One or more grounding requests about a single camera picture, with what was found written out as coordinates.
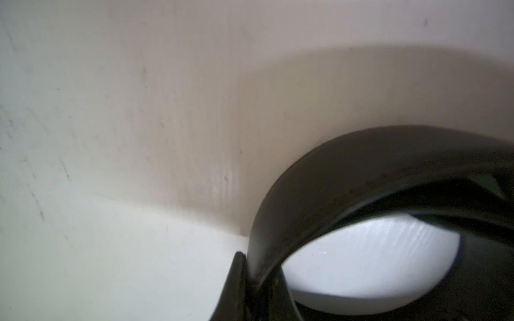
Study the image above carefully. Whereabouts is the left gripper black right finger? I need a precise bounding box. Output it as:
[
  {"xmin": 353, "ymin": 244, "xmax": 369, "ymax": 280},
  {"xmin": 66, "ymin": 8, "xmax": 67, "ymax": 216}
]
[{"xmin": 266, "ymin": 268, "xmax": 303, "ymax": 321}]

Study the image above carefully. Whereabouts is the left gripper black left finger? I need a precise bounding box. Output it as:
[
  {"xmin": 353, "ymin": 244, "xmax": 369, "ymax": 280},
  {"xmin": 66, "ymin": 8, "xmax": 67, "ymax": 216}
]
[{"xmin": 210, "ymin": 251, "xmax": 251, "ymax": 321}]

